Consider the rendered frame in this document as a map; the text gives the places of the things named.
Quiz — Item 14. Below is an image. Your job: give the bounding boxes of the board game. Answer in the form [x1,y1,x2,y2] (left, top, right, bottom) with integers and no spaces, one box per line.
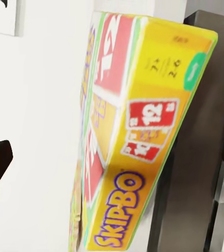
[80,10,219,252]

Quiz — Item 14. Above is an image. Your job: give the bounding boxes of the jigsaw puzzle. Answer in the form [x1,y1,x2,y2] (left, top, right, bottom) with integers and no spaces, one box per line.
[68,160,82,252]

